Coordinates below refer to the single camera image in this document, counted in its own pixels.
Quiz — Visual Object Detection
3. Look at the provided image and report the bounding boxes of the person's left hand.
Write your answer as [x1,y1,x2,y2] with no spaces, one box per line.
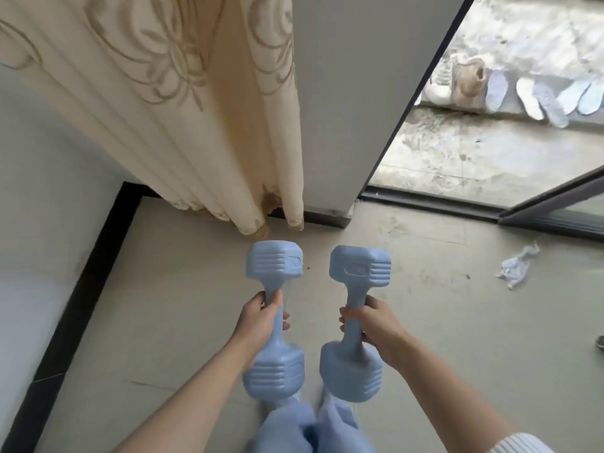
[230,290,291,373]

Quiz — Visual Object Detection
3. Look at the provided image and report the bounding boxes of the dark sliding door frame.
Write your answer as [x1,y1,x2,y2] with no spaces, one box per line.
[498,167,604,241]

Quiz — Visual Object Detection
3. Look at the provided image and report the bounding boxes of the dark door floor track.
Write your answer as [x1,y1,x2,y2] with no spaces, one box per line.
[360,185,506,223]

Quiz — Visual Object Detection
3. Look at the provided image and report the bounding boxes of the person's white sleeve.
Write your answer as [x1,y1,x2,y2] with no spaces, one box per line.
[488,432,555,453]

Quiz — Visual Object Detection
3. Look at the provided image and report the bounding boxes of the grey blue sock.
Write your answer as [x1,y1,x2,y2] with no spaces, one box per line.
[533,81,570,129]

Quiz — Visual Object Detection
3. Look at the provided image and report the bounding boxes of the pale blue sock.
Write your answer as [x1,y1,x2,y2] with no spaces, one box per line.
[557,80,591,116]
[578,80,604,116]
[484,70,510,114]

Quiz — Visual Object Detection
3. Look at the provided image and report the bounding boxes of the person's light blue trousers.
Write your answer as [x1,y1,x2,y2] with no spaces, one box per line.
[245,396,378,453]

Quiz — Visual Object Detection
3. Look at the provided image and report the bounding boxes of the brown fluffy boot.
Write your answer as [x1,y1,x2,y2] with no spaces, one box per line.
[451,58,487,110]

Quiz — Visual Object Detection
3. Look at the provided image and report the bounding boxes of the crumpled white cloth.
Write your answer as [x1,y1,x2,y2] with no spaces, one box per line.
[495,242,541,290]

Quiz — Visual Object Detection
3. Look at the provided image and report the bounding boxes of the person's right forearm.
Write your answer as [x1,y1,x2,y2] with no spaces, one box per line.
[388,334,517,453]

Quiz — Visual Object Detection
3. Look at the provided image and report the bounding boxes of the white sock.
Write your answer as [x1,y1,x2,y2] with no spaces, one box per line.
[515,77,545,121]

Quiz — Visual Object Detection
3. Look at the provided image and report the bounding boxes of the white sneaker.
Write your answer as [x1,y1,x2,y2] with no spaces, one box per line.
[421,54,455,103]

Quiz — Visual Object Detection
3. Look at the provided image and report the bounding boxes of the person's left forearm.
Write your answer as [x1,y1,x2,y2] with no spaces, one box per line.
[112,338,258,453]

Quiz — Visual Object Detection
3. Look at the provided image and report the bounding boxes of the light blue plastic dumbbell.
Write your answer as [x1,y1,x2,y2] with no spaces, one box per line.
[319,245,392,404]
[242,240,305,410]

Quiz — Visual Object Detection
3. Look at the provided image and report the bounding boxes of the beige embroidered curtain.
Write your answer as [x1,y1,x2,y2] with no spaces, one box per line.
[0,0,305,237]

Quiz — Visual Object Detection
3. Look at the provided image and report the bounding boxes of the person's right hand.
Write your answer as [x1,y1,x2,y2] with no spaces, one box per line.
[339,295,419,371]

